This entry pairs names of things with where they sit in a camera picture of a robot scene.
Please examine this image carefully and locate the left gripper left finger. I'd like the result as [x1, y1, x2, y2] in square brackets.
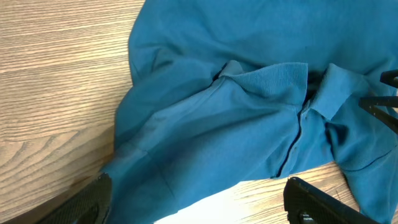
[38, 173, 113, 224]

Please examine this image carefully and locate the blue polo shirt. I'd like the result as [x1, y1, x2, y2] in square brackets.
[105, 0, 397, 223]

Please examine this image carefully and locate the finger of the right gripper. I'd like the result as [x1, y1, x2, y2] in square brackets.
[359, 96, 397, 134]
[380, 70, 398, 88]

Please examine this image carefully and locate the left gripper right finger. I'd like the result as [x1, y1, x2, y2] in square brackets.
[283, 177, 377, 224]

